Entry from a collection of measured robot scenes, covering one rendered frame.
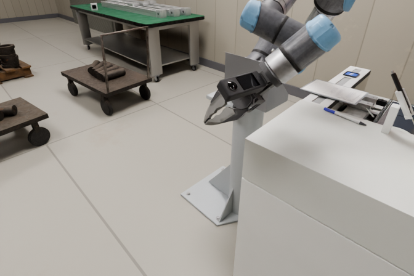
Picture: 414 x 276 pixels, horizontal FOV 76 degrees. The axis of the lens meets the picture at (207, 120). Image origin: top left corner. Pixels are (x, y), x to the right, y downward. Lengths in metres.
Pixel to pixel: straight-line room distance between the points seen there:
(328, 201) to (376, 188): 0.11
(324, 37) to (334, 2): 0.46
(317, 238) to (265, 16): 0.59
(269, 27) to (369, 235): 0.54
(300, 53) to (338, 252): 0.51
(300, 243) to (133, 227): 1.17
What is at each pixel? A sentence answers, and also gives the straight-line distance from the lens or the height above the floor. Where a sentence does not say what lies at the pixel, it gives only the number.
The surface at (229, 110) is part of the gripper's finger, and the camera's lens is 0.64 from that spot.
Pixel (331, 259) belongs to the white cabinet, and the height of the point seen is 0.72.
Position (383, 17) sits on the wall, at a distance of 3.00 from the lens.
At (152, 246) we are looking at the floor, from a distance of 1.70.
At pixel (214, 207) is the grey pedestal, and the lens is 1.83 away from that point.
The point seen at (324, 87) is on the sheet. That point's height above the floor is 0.97.
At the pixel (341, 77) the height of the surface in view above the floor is 0.96.
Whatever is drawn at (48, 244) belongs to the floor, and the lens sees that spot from 1.92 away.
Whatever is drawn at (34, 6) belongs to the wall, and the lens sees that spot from 10.25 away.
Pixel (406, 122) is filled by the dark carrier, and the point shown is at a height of 0.90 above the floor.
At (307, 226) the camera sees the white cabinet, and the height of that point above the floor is 0.78.
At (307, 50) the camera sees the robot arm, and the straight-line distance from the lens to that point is 0.61.
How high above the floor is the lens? 1.38
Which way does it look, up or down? 30 degrees down
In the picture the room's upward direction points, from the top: straight up
